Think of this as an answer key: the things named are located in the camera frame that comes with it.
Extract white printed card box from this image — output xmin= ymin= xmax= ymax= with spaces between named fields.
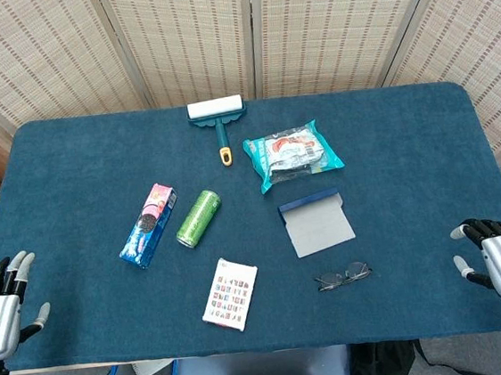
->
xmin=195 ymin=253 xmax=266 ymax=337

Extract bamboo folding screen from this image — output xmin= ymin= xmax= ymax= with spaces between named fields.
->
xmin=0 ymin=0 xmax=501 ymax=219

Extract green drink can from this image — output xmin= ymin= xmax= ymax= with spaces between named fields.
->
xmin=170 ymin=187 xmax=227 ymax=251

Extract black bag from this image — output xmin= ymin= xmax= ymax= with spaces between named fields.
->
xmin=347 ymin=337 xmax=432 ymax=375

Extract white paper notebook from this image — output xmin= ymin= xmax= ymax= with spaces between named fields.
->
xmin=132 ymin=358 xmax=176 ymax=375

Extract teal lint roller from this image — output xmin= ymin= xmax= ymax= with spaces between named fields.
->
xmin=185 ymin=93 xmax=253 ymax=171

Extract blue table cloth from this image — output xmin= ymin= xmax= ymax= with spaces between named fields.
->
xmin=0 ymin=71 xmax=501 ymax=375

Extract teal snack package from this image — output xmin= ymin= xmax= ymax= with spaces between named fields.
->
xmin=240 ymin=117 xmax=348 ymax=198

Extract black eyeglasses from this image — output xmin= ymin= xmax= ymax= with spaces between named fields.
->
xmin=313 ymin=259 xmax=374 ymax=293

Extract blue pink cookie box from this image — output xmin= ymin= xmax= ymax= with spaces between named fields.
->
xmin=111 ymin=180 xmax=186 ymax=272

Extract blue glasses case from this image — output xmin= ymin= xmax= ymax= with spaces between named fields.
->
xmin=275 ymin=185 xmax=358 ymax=261

